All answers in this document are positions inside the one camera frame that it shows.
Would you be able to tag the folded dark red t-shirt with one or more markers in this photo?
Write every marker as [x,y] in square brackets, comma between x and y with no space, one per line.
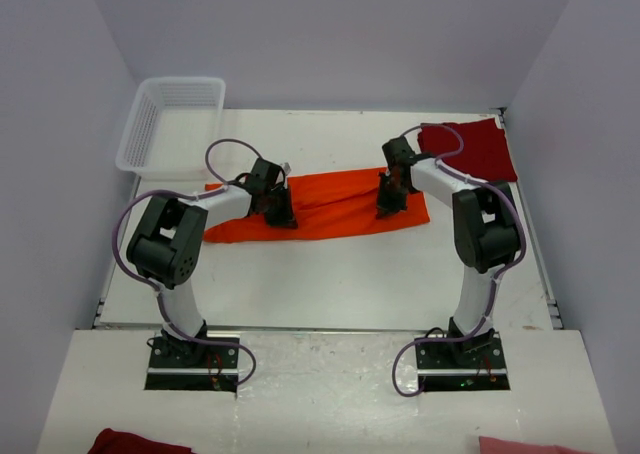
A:
[485,153]

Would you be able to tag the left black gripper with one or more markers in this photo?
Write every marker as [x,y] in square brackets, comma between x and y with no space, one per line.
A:
[285,219]

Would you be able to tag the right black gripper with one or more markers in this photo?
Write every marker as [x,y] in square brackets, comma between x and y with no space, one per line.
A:
[386,207]

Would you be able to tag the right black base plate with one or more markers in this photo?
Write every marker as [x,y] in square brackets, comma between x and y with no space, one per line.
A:
[447,367]

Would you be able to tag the white plastic basket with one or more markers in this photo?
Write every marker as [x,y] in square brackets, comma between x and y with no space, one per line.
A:
[171,123]

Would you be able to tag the orange t-shirt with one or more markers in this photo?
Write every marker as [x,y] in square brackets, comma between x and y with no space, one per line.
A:
[327,206]

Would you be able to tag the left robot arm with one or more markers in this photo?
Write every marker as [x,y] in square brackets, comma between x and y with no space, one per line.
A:
[165,246]

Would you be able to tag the pink cloth bottom right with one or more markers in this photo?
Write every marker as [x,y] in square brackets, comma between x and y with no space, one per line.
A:
[490,445]

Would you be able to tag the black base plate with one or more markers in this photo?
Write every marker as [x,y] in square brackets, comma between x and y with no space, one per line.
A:
[447,367]
[176,365]

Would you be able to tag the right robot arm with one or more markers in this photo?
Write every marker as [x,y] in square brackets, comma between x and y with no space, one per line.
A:
[488,235]

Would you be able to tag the dark red cloth bottom left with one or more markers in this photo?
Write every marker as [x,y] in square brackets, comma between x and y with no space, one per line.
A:
[110,441]

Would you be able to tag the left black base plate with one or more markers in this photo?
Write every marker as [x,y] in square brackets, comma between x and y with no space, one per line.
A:
[176,365]

